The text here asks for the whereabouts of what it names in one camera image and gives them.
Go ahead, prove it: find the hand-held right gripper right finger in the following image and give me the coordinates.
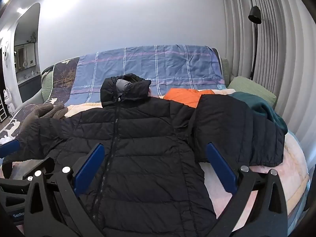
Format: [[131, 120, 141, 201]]
[[207, 142, 288, 237]]

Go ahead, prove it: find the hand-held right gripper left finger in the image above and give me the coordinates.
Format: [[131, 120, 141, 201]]
[[24, 143, 109, 237]]

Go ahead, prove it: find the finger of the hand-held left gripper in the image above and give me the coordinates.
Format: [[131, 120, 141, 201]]
[[4, 157, 55, 181], [0, 139, 21, 159]]

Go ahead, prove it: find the black puffer jacket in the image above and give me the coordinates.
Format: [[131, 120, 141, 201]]
[[17, 73, 285, 237]]

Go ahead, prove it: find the white ladder rack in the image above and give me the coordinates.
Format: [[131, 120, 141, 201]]
[[0, 96, 7, 122]]

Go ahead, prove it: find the white cat figurine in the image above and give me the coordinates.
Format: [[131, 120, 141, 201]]
[[4, 87, 16, 116]]

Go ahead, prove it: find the brown fleece garment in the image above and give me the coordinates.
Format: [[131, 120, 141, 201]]
[[18, 103, 67, 139]]

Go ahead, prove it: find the dark cabinet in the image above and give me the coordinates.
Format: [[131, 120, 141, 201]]
[[17, 74, 41, 103]]

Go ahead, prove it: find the dark green garment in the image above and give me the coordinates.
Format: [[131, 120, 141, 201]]
[[228, 92, 288, 135]]

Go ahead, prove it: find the orange garment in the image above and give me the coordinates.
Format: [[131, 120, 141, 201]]
[[163, 88, 215, 108]]

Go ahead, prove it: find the green pillow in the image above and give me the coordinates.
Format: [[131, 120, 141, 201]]
[[227, 76, 277, 109]]

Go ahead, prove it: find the dark printed blanket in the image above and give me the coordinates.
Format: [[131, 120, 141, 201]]
[[0, 56, 81, 145]]

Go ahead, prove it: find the blue plaid bed sheet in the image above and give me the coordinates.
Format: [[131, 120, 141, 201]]
[[70, 44, 226, 103]]

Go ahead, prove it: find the grey pleated curtain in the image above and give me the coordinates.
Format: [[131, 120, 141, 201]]
[[220, 0, 316, 166]]

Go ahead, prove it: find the black floor lamp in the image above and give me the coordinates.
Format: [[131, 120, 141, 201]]
[[248, 5, 262, 81]]

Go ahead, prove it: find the framed wall mirror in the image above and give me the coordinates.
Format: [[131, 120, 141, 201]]
[[16, 43, 35, 73]]

